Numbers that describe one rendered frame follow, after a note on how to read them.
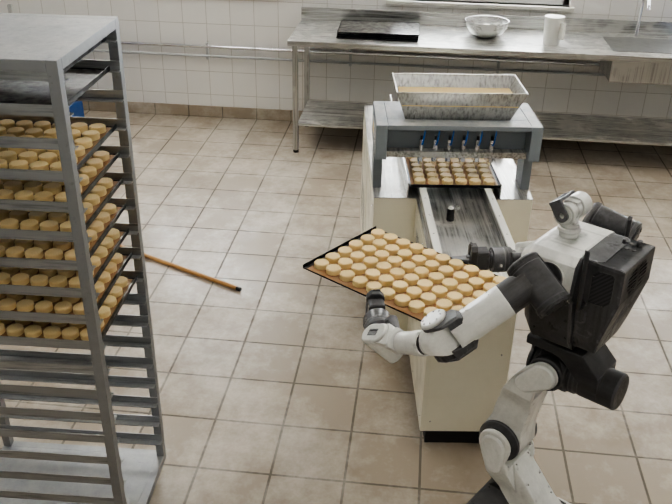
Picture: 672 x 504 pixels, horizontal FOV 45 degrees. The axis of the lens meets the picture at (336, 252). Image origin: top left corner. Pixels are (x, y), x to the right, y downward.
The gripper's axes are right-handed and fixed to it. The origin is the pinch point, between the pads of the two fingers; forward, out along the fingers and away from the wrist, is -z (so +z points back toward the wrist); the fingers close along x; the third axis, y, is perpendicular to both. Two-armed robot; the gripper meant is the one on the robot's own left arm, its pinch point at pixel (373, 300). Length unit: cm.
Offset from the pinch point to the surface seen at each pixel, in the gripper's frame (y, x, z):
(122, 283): 81, -3, -19
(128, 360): 84, -40, -27
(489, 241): -56, -16, -68
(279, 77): 25, -62, -455
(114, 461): 82, -46, 19
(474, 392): -49, -70, -40
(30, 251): 100, 24, 8
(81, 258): 83, 27, 18
